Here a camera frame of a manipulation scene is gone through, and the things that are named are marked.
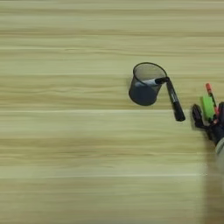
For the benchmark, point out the black mesh pen cup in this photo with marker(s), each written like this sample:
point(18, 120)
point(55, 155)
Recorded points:
point(143, 93)

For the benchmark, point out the green eraser block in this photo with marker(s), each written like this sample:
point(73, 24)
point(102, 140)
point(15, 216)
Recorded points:
point(208, 106)

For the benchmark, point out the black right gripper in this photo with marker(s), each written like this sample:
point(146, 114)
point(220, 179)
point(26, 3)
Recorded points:
point(218, 131)

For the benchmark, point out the red and black marker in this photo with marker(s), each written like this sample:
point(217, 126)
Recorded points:
point(210, 93)

